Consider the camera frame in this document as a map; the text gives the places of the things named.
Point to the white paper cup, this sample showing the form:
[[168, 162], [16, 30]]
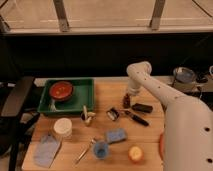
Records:
[[63, 127]]

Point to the small black silver can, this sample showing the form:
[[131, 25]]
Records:
[[113, 114]]

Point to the small cup with sticks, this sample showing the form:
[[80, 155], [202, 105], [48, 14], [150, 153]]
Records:
[[87, 116]]

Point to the black rectangular block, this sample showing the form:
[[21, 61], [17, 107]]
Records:
[[142, 108]]

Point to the metal pot with lid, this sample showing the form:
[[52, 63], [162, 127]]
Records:
[[184, 79]]

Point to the blue plastic cup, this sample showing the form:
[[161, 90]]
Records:
[[100, 149]]

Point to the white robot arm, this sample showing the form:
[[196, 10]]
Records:
[[188, 131]]

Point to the black office chair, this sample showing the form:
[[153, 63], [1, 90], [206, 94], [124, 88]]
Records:
[[12, 130]]

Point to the red bowl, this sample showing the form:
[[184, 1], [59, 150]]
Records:
[[61, 91]]

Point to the yellow red apple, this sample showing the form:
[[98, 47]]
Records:
[[135, 154]]

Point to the blue folded cloth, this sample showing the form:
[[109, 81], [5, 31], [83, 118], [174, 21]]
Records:
[[46, 151]]

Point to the green plastic tray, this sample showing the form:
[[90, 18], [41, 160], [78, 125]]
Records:
[[83, 95]]

